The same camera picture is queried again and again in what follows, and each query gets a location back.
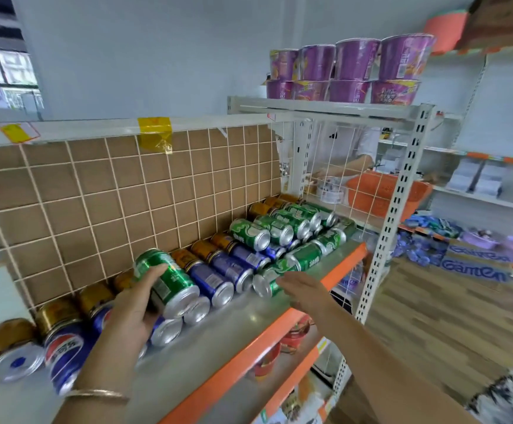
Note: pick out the person's left hand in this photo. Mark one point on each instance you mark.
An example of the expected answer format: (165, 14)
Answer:
(117, 320)

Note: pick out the person's right hand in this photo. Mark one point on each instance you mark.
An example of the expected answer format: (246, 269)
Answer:
(307, 292)

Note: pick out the person's right fingers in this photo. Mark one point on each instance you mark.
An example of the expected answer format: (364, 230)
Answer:
(289, 282)

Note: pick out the person's left thumb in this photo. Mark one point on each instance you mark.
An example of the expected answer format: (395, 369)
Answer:
(148, 278)

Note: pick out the green soda can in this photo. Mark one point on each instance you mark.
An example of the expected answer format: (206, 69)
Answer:
(172, 284)

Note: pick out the person's right forearm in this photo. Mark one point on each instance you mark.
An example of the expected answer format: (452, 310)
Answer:
(384, 375)

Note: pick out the person's left forearm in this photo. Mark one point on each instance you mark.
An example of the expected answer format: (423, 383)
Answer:
(93, 410)

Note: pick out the red noodle bowl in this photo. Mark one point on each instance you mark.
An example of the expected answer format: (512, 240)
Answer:
(266, 362)
(295, 334)

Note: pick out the row of green drink cans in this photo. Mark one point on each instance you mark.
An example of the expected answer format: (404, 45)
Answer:
(283, 227)

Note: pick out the row of blue cola cans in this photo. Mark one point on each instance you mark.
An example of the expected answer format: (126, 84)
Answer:
(219, 280)

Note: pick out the brown tiled back panel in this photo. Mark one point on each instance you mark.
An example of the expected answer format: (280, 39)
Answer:
(106, 203)

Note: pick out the white metal shelf orange edges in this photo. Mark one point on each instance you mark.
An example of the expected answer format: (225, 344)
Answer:
(221, 344)

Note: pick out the white paper cup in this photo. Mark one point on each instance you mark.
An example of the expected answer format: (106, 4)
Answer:
(330, 192)

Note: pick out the colourful snack packets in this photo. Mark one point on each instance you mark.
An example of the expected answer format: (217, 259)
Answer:
(303, 404)

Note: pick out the orange plastic basket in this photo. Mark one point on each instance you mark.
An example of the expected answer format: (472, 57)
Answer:
(384, 194)

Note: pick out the pile of blue packets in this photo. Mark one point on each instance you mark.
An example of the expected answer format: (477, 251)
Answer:
(420, 242)

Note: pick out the yellow tape strip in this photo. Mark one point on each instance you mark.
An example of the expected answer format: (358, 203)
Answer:
(155, 133)

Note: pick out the row of gold drink cans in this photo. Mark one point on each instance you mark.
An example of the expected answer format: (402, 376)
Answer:
(11, 342)

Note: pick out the cardboard box blue print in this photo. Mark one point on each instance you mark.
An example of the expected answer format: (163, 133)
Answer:
(477, 262)

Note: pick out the yellow price label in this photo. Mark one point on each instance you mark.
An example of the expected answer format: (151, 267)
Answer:
(17, 132)

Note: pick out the purple bowl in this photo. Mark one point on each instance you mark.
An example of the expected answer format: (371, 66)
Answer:
(481, 238)

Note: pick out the stack of white packets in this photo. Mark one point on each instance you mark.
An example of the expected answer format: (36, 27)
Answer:
(477, 176)

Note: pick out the stack of purple noodle bowls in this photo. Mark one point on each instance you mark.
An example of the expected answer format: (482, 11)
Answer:
(353, 61)

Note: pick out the person's patterned clothing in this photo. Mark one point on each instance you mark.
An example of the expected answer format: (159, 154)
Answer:
(510, 388)

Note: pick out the window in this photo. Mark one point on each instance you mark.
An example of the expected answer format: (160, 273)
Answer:
(2, 70)

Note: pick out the white background shelf unit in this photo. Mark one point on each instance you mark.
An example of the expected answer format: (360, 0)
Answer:
(495, 127)

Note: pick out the orange plastic bucket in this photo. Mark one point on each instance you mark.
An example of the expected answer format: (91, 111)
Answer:
(445, 29)

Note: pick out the brown cardboard box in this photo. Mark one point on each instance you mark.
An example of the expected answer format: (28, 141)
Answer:
(501, 21)

